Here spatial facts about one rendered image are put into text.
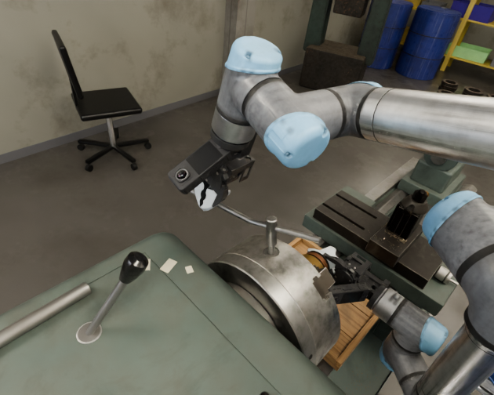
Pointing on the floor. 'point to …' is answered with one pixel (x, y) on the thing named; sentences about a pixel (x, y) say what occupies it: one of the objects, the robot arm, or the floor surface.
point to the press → (379, 14)
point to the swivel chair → (101, 110)
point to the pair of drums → (415, 39)
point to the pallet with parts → (463, 90)
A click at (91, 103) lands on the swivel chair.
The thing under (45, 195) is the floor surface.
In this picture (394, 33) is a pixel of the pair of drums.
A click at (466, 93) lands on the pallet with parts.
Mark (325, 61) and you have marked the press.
